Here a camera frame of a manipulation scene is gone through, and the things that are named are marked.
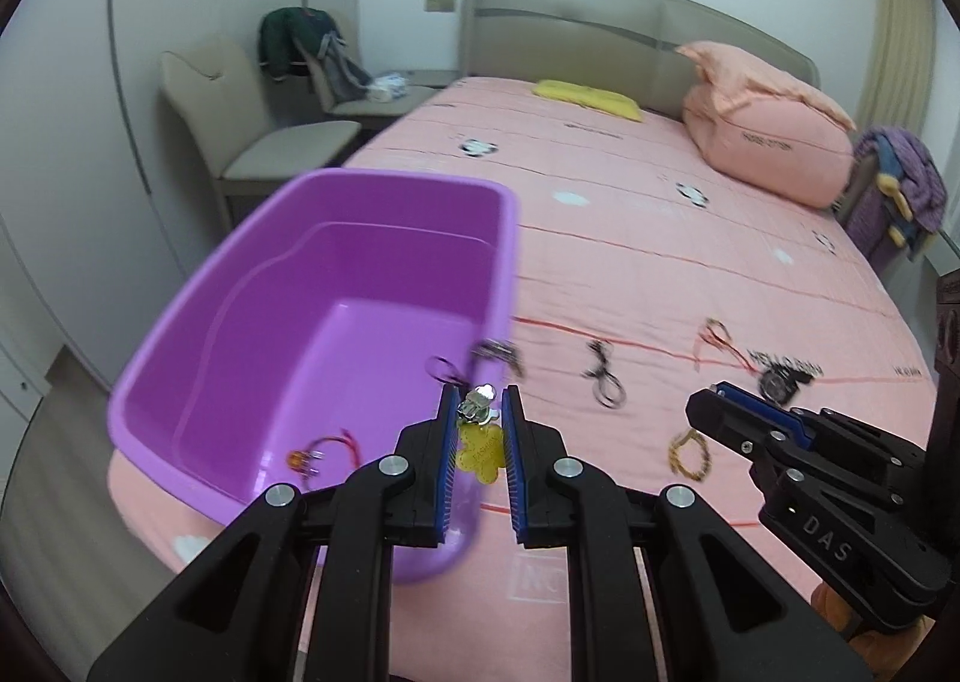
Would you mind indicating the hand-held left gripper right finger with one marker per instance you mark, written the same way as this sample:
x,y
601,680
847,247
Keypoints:
x,y
516,479

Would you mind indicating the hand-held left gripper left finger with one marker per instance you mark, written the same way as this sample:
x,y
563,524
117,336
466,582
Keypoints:
x,y
448,487

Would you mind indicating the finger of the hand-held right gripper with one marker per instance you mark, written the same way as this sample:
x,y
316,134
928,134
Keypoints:
x,y
862,449
731,427

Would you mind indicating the purple plastic basin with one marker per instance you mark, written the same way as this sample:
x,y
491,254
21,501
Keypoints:
x,y
337,292

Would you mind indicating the person's right hand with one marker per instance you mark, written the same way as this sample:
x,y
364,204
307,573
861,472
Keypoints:
x,y
885,652

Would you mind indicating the dark wooden cabinet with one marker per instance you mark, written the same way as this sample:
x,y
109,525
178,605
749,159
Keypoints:
x,y
949,329

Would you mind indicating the bed with pink panda sheet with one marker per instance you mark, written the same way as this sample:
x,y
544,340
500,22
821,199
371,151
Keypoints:
x,y
675,262

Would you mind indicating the blue and yellow garment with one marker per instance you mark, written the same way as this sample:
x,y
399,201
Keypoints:
x,y
896,202

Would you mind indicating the purple knit garment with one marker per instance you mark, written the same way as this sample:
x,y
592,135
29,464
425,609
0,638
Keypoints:
x,y
926,172

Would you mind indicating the pink folded duvet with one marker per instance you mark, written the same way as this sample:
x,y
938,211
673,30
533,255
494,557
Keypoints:
x,y
765,135

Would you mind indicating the yellow pillow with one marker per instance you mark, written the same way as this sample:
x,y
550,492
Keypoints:
x,y
589,99

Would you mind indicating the beige upholstered chair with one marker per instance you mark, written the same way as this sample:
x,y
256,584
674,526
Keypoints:
x,y
390,103
225,105

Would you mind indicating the white tissue pack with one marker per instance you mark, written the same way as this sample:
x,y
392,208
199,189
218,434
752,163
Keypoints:
x,y
390,88

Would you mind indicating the beige nightstand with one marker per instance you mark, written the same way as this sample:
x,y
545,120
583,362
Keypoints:
x,y
431,77

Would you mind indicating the beige curtain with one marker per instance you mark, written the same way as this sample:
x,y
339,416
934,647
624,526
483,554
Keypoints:
x,y
904,37

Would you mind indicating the beige padded headboard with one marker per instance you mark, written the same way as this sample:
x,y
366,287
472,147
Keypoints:
x,y
600,30

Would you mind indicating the grey bag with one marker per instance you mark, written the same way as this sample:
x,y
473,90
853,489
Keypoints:
x,y
341,67

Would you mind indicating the white wardrobe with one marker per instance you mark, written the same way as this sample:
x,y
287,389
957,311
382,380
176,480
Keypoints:
x,y
75,202

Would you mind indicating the dark green jacket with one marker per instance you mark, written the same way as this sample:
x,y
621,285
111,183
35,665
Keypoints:
x,y
289,37

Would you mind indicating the gold wall switch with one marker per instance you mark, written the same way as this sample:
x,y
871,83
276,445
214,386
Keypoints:
x,y
441,4

